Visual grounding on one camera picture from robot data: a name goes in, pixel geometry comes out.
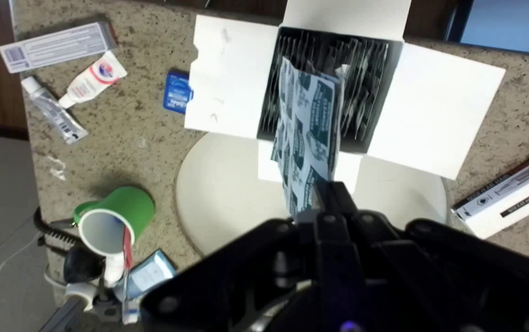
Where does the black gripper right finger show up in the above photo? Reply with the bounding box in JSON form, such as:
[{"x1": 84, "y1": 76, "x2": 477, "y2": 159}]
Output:
[{"x1": 329, "y1": 182, "x2": 529, "y2": 332}]

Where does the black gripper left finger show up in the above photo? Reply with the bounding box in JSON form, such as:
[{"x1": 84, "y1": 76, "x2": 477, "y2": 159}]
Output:
[{"x1": 137, "y1": 182, "x2": 336, "y2": 332}]

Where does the white oval sink basin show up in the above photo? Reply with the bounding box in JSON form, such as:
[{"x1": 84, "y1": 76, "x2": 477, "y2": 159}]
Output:
[{"x1": 172, "y1": 132, "x2": 449, "y2": 261}]

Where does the white box with black stripe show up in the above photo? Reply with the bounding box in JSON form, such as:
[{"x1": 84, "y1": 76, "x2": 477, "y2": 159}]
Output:
[{"x1": 447, "y1": 146, "x2": 529, "y2": 241}]

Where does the white teal cardboard box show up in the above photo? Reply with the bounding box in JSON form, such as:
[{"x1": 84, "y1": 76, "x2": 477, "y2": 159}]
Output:
[{"x1": 182, "y1": 0, "x2": 508, "y2": 183}]

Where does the long white toothpaste box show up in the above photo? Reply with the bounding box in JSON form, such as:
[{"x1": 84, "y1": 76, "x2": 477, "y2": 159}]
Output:
[{"x1": 0, "y1": 21, "x2": 117, "y2": 76}]

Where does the blue white toothpaste tube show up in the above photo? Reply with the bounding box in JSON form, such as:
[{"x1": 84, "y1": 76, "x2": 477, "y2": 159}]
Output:
[{"x1": 123, "y1": 248, "x2": 178, "y2": 298}]

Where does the green cup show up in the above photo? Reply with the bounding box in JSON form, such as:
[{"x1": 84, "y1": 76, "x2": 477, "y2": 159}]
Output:
[{"x1": 69, "y1": 185, "x2": 156, "y2": 257}]

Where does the small blue floss container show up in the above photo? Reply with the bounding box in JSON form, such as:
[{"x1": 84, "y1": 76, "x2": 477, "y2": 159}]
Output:
[{"x1": 161, "y1": 69, "x2": 196, "y2": 117}]

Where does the grey electric toothbrush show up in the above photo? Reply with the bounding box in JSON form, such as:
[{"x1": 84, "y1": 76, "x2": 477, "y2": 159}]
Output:
[{"x1": 40, "y1": 279, "x2": 123, "y2": 332}]

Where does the stack of foil packet strips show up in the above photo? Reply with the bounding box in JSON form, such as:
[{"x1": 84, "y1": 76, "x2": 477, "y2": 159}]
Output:
[{"x1": 259, "y1": 27, "x2": 403, "y2": 156}]

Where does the white red toothpaste tube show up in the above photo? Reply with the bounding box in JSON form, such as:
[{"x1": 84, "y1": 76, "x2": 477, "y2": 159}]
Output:
[{"x1": 56, "y1": 51, "x2": 128, "y2": 111}]

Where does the small clear silver tube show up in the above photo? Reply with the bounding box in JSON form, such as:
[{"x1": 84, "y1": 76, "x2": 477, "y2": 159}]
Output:
[{"x1": 18, "y1": 75, "x2": 88, "y2": 146}]

